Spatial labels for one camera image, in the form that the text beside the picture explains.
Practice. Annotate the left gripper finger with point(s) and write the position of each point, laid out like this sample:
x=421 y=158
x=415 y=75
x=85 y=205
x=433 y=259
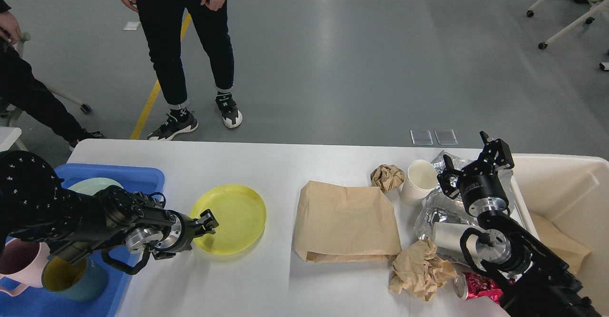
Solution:
x=207 y=220
x=202 y=232

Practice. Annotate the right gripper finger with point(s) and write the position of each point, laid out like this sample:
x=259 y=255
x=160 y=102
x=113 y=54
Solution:
x=449 y=172
x=495 y=155

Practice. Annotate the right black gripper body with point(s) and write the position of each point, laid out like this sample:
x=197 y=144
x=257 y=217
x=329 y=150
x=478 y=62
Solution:
x=482 y=192

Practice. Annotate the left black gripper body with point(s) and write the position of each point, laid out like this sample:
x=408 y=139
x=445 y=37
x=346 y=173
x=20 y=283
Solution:
x=163 y=234

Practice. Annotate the yellow plate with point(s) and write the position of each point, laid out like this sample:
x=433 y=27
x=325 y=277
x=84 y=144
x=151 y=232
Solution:
x=241 y=214

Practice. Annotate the teal mug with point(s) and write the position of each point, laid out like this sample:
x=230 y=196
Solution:
x=81 y=282

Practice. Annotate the pink mug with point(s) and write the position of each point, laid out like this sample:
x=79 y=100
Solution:
x=23 y=262

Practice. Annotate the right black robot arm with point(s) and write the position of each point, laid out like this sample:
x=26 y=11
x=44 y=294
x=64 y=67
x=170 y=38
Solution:
x=535 y=282

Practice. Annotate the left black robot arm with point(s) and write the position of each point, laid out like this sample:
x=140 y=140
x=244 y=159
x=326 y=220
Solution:
x=127 y=228

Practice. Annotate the silver foil bag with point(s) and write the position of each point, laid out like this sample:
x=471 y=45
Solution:
x=436 y=207

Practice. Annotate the lying white paper cup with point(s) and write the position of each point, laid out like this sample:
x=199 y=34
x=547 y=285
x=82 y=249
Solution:
x=448 y=235

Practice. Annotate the right clear floor plate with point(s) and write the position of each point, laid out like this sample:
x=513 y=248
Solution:
x=446 y=136

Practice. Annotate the clear floor plate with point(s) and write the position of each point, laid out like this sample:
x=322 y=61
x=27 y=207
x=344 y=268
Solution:
x=421 y=137
x=446 y=136

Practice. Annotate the left clear floor plate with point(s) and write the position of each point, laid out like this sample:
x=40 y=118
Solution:
x=421 y=137

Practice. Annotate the blue plastic tray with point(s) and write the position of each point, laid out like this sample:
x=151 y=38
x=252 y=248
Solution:
x=39 y=302

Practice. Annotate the small crumpled brown paper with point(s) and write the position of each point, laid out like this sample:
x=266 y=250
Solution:
x=387 y=177

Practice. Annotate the beige plastic bin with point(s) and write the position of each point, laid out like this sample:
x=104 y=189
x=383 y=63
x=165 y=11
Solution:
x=573 y=193

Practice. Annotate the large crumpled brown paper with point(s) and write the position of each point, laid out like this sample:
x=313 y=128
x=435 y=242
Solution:
x=419 y=270

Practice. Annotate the light green plate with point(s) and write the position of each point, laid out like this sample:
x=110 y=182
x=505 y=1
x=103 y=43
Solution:
x=91 y=186

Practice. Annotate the crushed red can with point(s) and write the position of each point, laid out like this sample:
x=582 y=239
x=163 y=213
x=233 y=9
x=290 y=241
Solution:
x=470 y=285

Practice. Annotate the brown paper in bin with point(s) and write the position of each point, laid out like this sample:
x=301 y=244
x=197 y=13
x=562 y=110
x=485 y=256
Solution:
x=569 y=250

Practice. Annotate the flat brown paper bag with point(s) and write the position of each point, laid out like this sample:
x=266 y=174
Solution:
x=340 y=224

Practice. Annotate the white side table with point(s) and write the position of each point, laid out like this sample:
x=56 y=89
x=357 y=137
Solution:
x=10 y=136

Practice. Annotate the person in dark clothes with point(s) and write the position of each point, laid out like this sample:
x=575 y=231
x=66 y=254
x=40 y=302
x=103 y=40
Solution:
x=21 y=89

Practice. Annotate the person in black sneakers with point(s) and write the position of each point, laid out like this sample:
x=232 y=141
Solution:
x=161 y=21

